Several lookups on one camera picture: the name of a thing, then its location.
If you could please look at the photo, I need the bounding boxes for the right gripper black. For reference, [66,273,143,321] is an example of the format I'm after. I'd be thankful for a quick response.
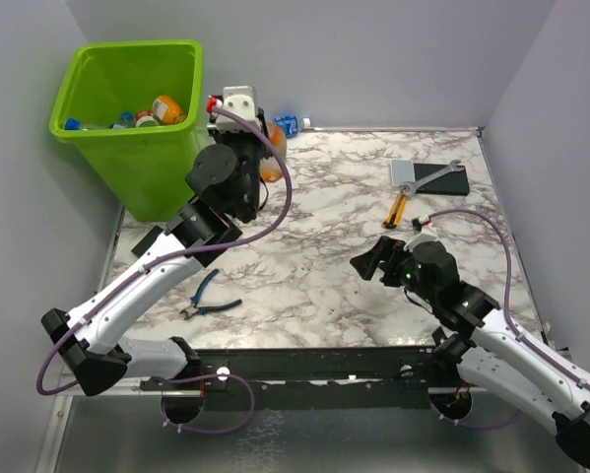
[351,234,438,304]

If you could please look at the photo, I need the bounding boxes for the crushed orange label bottle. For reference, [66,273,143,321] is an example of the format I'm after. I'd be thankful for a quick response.
[258,121,289,183]

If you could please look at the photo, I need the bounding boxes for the blue label bottle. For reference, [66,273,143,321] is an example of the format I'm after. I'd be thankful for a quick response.
[273,115,311,138]
[109,112,135,129]

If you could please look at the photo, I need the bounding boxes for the orange juice bottle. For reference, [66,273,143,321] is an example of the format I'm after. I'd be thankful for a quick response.
[151,95,187,125]

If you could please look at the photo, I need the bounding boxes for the red white label bottle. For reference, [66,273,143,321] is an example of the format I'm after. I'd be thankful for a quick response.
[134,109,161,128]

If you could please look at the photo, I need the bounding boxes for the blue label bottle front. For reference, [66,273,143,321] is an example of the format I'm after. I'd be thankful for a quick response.
[109,112,135,129]

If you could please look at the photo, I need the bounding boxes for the pepsi bottle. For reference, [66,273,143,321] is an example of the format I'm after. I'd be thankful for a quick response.
[64,117,108,131]

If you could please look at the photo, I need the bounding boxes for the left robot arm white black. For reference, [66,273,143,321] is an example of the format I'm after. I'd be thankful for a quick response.
[41,124,274,396]

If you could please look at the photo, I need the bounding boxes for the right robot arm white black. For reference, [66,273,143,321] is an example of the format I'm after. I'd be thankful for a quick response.
[350,236,590,470]

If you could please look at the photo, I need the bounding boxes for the green plastic bin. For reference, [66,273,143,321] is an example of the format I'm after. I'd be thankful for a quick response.
[49,38,210,222]

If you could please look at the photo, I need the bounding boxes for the yellow black utility knife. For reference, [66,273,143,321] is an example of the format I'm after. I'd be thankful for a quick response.
[382,192,408,230]

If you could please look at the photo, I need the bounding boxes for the silver wrench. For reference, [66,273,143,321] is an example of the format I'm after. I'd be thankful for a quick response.
[399,160,465,196]

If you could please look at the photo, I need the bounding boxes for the grey rectangular plate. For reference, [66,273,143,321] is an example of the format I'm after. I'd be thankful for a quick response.
[390,159,415,187]

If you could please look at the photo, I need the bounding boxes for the black foam block right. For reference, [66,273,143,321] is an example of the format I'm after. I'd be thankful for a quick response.
[414,164,470,196]

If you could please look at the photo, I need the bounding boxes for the black foam block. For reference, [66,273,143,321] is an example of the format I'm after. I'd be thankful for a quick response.
[131,226,164,258]
[414,164,470,196]

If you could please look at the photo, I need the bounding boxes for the black foam block left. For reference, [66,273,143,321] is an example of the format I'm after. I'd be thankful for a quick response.
[131,226,164,258]

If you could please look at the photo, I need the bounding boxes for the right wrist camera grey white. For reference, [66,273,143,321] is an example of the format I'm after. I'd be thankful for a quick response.
[405,215,439,252]

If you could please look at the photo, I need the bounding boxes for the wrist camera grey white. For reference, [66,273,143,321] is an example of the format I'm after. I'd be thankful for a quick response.
[405,215,439,252]
[207,86,261,133]

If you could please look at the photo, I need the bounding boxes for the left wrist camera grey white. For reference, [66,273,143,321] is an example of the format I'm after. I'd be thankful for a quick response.
[207,86,261,133]

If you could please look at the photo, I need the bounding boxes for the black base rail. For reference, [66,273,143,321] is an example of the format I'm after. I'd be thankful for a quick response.
[139,337,473,413]

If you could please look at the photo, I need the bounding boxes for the blue handled pliers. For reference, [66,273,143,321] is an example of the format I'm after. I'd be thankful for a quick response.
[178,269,242,320]

